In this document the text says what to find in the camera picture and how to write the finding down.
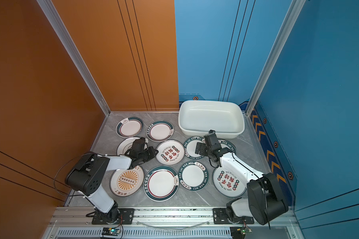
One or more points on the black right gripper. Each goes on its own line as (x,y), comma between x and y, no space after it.
(202,149)

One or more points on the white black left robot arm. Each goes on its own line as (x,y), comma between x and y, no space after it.
(87,174)

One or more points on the aluminium corner post right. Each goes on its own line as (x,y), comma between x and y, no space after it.
(281,38)

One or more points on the aluminium corner post left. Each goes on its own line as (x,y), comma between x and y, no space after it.
(60,29)

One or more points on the small green red rim plate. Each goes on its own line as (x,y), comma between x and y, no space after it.
(129,127)

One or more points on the white plate thin green rings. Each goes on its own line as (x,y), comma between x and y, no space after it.
(124,146)

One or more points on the white plate red characters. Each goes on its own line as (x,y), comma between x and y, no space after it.
(228,184)
(170,152)

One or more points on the aluminium corner post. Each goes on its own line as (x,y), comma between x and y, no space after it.
(60,29)
(281,38)

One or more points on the orange sunburst plate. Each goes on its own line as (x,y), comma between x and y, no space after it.
(124,183)

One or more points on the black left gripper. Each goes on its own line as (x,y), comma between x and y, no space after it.
(151,150)

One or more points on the large green red rim plate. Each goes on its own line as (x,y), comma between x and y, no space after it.
(160,131)

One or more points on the front green red rim plate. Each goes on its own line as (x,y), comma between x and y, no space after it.
(161,183)

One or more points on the green lettered rim plate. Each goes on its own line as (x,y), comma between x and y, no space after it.
(227,144)
(190,146)
(193,176)

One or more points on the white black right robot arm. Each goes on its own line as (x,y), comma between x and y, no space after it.
(254,194)

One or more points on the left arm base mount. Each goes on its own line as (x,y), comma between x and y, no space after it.
(122,216)

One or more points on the white plastic bin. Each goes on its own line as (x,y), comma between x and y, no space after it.
(197,118)

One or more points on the green circuit board left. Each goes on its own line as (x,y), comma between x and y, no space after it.
(111,233)

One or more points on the green circuit board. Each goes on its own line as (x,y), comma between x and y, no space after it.
(111,233)
(240,232)

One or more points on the green circuit board right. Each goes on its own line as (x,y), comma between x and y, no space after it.
(240,232)

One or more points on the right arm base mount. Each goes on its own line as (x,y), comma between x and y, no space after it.
(221,215)

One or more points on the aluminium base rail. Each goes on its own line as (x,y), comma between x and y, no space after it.
(143,216)

